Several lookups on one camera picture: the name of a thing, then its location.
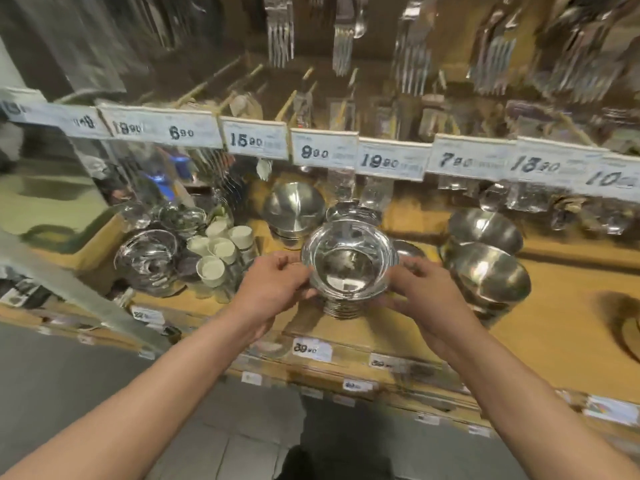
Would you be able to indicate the person's left thumb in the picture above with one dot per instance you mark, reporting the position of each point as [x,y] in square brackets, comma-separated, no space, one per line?
[302,293]

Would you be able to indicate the stack of plain steel bowls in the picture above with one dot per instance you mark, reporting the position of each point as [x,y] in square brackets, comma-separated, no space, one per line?
[294,207]

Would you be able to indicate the person's dark trousers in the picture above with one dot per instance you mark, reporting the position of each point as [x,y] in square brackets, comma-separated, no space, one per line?
[345,439]

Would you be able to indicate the row of small shelf labels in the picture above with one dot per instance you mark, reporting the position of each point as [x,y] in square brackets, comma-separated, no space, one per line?
[310,350]

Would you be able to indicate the person's right forearm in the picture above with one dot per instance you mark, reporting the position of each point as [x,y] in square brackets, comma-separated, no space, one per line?
[540,414]

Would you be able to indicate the person's left hand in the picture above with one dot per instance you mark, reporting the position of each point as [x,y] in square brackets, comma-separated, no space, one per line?
[265,289]

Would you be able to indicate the person's left forearm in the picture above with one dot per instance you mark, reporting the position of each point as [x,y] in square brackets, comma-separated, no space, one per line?
[130,404]

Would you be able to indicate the person's right thumb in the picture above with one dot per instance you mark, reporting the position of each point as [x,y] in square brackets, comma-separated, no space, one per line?
[400,297]

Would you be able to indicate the wooden display shelf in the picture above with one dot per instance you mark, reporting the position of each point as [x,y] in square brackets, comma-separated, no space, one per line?
[565,314]

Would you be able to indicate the grey metal shelf rail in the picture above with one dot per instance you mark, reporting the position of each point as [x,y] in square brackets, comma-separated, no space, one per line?
[85,289]

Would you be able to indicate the row of clear hanging packets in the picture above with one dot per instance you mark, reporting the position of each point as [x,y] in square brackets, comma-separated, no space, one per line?
[530,197]

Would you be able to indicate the row of white price tags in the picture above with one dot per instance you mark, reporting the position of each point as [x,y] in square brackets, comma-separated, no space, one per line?
[395,158]

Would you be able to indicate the hanging steel fork pack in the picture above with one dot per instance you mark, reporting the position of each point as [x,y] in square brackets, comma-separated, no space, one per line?
[414,49]
[585,54]
[280,29]
[346,34]
[495,54]

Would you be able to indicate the footed shiny steel bowl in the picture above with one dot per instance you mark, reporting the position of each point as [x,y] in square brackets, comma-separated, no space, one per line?
[349,262]

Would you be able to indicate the medium steel mixing bowl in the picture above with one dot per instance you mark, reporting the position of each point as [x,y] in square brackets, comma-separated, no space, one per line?
[485,229]

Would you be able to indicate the person's right hand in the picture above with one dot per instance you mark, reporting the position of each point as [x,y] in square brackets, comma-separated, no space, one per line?
[435,304]

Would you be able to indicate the large steel mixing bowl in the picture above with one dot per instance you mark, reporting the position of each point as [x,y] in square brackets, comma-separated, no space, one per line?
[487,279]

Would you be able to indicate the small steel bowl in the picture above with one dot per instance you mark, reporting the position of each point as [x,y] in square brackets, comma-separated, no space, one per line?
[407,248]

